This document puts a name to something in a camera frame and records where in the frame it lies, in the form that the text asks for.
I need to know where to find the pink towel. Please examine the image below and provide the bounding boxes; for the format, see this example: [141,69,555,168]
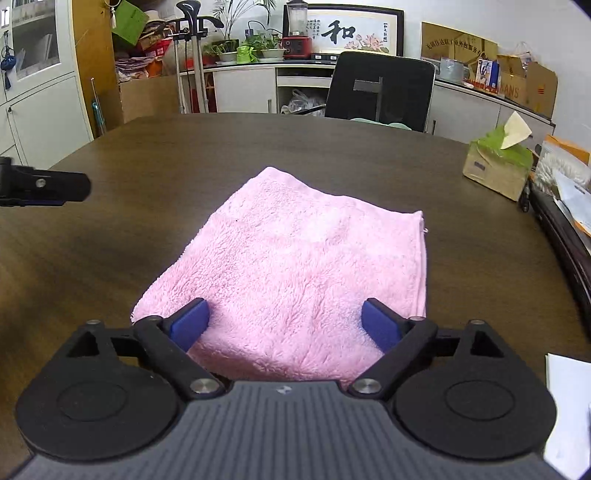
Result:
[131,168,427,383]

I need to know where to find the white tall filing cabinet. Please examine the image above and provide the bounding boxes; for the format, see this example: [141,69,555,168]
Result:
[1,1,93,169]

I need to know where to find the large cardboard box left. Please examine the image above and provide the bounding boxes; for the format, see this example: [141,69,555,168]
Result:
[119,76,179,123]

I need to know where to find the black laptop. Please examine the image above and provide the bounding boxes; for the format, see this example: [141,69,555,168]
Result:
[529,183,591,338]

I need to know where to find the white paper sheet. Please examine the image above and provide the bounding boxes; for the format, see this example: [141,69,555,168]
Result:
[544,353,591,479]

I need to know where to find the green tissue box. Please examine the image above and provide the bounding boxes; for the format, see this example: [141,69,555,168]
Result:
[463,112,534,202]

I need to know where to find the stack of papers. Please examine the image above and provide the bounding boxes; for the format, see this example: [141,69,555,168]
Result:
[553,169,590,251]

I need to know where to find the black office chair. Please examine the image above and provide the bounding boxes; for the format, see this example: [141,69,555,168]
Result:
[325,51,436,132]

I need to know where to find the potted green plant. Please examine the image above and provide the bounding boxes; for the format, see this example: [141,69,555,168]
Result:
[201,0,284,65]

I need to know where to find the white low cabinet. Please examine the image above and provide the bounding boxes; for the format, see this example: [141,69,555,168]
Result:
[177,59,556,151]

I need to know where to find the brown KANS cardboard box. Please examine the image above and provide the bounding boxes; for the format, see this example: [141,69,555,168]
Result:
[497,54,558,119]

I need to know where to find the red blender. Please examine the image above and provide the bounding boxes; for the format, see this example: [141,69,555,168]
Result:
[281,0,312,60]

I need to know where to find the framed calligraphy picture with flowers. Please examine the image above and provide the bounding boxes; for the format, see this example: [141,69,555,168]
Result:
[307,2,405,60]

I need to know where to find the crutches with black handles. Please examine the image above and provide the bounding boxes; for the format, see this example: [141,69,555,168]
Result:
[164,1,224,114]

